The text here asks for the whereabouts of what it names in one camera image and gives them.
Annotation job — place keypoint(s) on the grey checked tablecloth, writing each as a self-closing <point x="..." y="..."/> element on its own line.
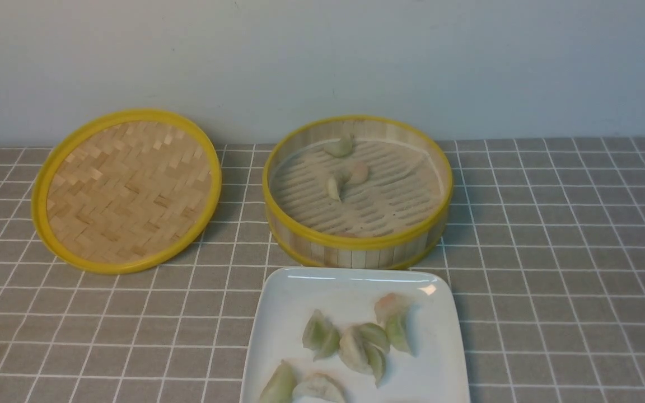
<point x="544" y="253"/>

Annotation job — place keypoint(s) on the pinkish dumpling in steamer centre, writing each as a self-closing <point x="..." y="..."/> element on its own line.
<point x="357" y="173"/>

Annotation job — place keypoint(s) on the green dumpling under white one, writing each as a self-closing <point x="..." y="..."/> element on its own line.
<point x="377" y="362"/>

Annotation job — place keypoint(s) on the pink dumpling on plate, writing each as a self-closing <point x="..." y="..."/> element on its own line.
<point x="391" y="304"/>

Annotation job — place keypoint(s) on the yellow rimmed bamboo steamer lid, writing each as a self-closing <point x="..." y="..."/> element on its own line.
<point x="127" y="191"/>

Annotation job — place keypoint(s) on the green dumpling beside pink one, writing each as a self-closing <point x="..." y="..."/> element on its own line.
<point x="395" y="327"/>

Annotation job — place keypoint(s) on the green dumpling atop white one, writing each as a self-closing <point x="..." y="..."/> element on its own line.
<point x="374" y="335"/>

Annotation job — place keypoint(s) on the green dumpling at plate bottom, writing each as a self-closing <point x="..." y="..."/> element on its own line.
<point x="280" y="386"/>

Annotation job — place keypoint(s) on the white dumpling at plate bottom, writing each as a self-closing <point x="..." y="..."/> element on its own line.
<point x="320" y="386"/>

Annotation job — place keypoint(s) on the green dumpling at steamer back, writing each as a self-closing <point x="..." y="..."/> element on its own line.
<point x="340" y="148"/>

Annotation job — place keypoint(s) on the white rectangular plate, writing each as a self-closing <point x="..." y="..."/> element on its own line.
<point x="435" y="371"/>

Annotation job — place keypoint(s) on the white dumpling on plate centre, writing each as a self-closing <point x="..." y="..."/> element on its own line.
<point x="352" y="351"/>

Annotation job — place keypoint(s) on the pale dumpling in steamer centre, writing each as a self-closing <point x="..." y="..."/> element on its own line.
<point x="333" y="186"/>

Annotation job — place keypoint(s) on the green dumpling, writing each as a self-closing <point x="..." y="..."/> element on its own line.
<point x="395" y="327"/>
<point x="377" y="362"/>
<point x="374" y="335"/>
<point x="329" y="345"/>
<point x="315" y="330"/>
<point x="340" y="148"/>
<point x="280" y="386"/>

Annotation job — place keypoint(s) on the yellow rimmed bamboo steamer basket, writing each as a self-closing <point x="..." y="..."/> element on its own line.
<point x="391" y="221"/>

